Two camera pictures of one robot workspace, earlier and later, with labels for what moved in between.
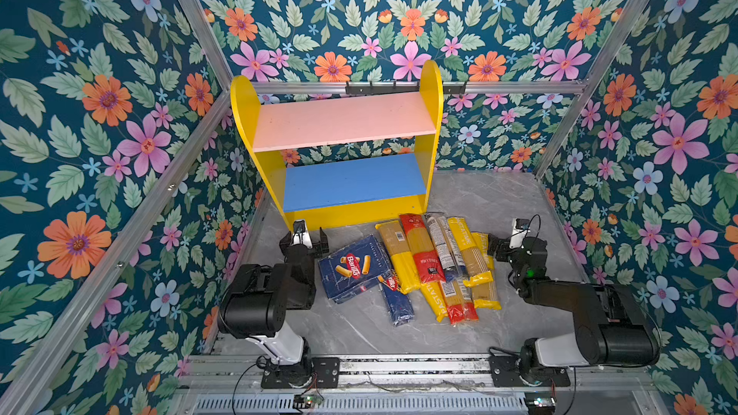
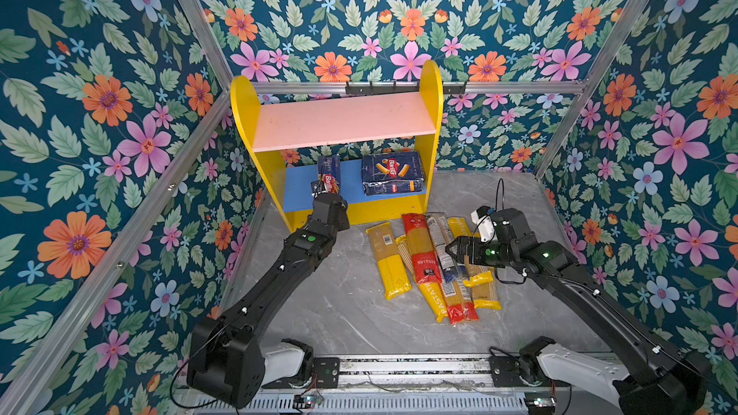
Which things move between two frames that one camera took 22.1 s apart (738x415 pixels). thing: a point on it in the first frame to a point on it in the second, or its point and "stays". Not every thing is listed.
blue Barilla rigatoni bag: (354, 270) to (392, 173)
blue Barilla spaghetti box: (398, 304) to (330, 164)
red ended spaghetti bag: (458, 296) stays
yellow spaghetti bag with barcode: (403, 259) to (394, 280)
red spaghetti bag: (427, 262) stays
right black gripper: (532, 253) to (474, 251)
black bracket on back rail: (375, 90) stays
